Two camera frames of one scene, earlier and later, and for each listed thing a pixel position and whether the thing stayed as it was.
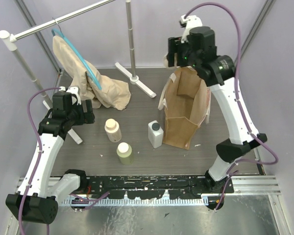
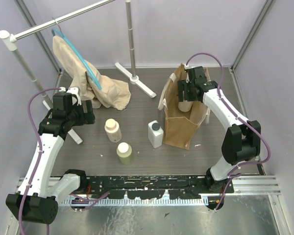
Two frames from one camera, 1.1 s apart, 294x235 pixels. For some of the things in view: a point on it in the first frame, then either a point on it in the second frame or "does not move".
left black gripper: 88,111 does not move
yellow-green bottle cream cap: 125,153 does not move
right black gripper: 174,46 → 182,85
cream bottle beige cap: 166,61 → 184,106
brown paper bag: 185,98 does not move
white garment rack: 11,42 does not move
